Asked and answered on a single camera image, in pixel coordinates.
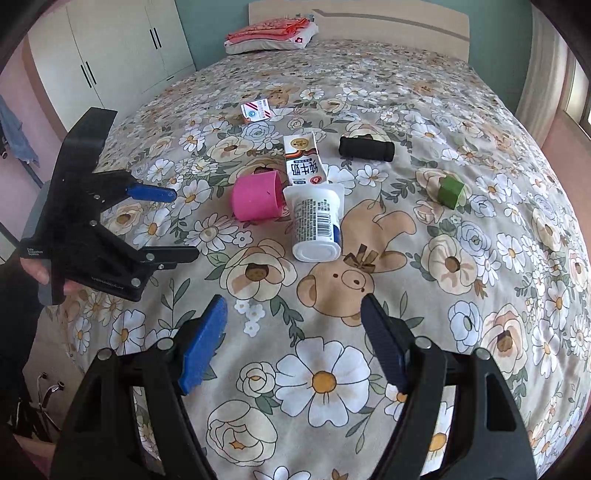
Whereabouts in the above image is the white yogurt cup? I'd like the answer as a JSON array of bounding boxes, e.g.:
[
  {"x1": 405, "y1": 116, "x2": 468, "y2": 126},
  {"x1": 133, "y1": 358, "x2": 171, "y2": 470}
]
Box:
[{"x1": 283, "y1": 182, "x2": 346, "y2": 262}]

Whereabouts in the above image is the red folded cloth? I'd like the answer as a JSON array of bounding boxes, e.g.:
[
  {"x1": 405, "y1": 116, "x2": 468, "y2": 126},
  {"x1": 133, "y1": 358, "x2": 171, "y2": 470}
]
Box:
[{"x1": 229, "y1": 17, "x2": 311, "y2": 42}]

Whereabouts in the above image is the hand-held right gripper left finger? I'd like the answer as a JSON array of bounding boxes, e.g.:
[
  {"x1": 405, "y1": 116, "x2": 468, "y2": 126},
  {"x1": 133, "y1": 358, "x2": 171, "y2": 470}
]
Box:
[{"x1": 50, "y1": 294, "x2": 228, "y2": 480}]

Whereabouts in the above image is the wooden headboard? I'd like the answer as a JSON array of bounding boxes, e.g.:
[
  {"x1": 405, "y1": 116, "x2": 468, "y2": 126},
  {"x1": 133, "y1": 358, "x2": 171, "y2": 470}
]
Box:
[{"x1": 248, "y1": 0, "x2": 472, "y2": 63}]

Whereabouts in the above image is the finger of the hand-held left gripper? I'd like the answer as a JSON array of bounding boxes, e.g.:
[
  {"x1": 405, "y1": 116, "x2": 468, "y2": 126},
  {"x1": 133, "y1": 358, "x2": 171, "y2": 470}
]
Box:
[
  {"x1": 124, "y1": 178, "x2": 178, "y2": 204},
  {"x1": 137, "y1": 246, "x2": 200, "y2": 274}
]

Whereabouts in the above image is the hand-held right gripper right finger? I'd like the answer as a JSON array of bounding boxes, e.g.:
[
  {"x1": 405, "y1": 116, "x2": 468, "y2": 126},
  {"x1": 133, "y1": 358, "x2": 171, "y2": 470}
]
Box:
[{"x1": 361, "y1": 294, "x2": 539, "y2": 480}]

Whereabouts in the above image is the white medicine box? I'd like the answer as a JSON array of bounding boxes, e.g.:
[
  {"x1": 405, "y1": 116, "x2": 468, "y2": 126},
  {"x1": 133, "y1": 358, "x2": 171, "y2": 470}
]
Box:
[{"x1": 240, "y1": 98, "x2": 273, "y2": 123}]

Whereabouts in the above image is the white milk carton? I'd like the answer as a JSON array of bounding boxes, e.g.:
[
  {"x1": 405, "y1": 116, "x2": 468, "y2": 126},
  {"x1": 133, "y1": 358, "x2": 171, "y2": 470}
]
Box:
[{"x1": 283, "y1": 131, "x2": 329, "y2": 188}]

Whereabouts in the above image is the black foam cylinder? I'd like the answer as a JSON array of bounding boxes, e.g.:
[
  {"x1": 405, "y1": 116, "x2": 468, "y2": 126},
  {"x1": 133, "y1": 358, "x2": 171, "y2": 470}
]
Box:
[{"x1": 338, "y1": 135, "x2": 396, "y2": 162}]

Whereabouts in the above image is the window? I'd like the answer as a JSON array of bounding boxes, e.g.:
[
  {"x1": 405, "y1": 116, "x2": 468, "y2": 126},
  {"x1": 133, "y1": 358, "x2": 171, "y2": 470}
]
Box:
[{"x1": 563, "y1": 55, "x2": 591, "y2": 125}]

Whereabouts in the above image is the floral bedsheet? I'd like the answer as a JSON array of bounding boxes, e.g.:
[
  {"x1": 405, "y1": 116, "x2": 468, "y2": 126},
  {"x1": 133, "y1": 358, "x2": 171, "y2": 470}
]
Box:
[{"x1": 55, "y1": 39, "x2": 591, "y2": 480}]

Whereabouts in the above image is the chrome metal stand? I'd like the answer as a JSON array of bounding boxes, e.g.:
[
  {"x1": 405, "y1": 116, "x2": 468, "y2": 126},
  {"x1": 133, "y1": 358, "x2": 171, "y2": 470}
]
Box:
[{"x1": 11, "y1": 370, "x2": 66, "y2": 439}]

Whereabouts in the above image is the beige curtain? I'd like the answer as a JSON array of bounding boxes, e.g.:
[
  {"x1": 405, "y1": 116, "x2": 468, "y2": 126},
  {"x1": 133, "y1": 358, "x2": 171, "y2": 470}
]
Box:
[{"x1": 515, "y1": 7, "x2": 575, "y2": 134}]

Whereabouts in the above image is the white wardrobe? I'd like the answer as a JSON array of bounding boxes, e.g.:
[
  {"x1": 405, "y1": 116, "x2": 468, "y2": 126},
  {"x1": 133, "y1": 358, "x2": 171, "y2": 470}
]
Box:
[{"x1": 28, "y1": 0, "x2": 197, "y2": 132}]

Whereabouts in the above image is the pink plastic cup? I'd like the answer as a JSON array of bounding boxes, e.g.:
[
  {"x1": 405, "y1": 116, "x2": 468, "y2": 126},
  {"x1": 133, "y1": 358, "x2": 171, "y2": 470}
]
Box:
[{"x1": 232, "y1": 171, "x2": 284, "y2": 223}]

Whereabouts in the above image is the blue hanging garment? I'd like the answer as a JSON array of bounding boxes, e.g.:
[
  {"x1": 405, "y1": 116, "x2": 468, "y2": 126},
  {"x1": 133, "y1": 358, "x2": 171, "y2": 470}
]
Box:
[{"x1": 0, "y1": 95, "x2": 40, "y2": 164}]

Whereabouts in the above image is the white pillow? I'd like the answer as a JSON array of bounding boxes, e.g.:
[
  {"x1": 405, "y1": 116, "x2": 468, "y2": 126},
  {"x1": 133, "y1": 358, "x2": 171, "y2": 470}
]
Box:
[{"x1": 225, "y1": 21, "x2": 319, "y2": 55}]

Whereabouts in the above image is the person's left hand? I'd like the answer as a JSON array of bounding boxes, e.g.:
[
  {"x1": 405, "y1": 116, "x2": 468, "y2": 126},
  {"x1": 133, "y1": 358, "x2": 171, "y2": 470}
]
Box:
[{"x1": 20, "y1": 255, "x2": 54, "y2": 285}]

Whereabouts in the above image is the green block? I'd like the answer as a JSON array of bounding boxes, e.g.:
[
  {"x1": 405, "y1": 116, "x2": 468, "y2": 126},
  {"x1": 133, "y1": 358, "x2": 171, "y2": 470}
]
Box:
[{"x1": 438, "y1": 177, "x2": 465, "y2": 208}]

